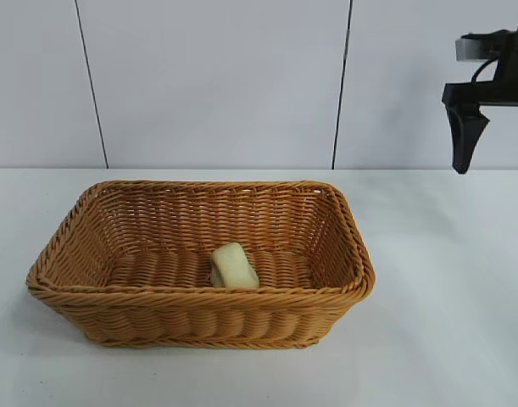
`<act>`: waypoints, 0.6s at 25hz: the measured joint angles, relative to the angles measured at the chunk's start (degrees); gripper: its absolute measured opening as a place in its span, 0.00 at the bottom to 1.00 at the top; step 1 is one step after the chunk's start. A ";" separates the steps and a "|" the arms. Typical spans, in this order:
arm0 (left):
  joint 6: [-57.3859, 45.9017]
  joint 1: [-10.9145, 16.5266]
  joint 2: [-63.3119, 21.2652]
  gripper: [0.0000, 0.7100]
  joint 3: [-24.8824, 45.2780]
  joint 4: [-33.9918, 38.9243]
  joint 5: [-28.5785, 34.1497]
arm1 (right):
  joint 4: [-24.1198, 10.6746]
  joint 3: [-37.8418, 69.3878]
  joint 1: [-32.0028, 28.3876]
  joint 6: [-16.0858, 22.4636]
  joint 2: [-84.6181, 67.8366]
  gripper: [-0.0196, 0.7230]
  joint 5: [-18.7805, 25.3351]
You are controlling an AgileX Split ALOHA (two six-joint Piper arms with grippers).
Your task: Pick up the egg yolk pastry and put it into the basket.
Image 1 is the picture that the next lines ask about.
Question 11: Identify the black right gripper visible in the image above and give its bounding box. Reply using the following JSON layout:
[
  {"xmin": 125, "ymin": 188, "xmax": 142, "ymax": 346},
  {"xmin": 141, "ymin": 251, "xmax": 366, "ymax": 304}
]
[{"xmin": 443, "ymin": 0, "xmax": 518, "ymax": 175}]

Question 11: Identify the pale yellow egg yolk pastry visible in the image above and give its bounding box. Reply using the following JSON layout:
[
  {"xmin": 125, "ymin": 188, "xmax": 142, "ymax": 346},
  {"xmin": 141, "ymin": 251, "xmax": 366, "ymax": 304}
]
[{"xmin": 209, "ymin": 242, "xmax": 260, "ymax": 290}]

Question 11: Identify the brown woven wicker basket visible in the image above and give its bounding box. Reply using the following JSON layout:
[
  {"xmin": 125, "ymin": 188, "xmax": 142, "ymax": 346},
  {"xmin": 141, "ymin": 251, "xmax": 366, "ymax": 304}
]
[{"xmin": 24, "ymin": 179, "xmax": 377, "ymax": 349}]

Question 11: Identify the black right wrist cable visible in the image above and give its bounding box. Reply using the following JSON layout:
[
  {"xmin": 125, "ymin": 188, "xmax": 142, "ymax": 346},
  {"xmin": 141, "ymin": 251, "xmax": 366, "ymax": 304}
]
[{"xmin": 470, "ymin": 57, "xmax": 499, "ymax": 84}]

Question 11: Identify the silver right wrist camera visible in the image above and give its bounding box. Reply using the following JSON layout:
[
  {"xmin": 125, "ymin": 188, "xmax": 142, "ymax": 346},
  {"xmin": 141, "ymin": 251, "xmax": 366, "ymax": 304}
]
[{"xmin": 454, "ymin": 33, "xmax": 499, "ymax": 63}]

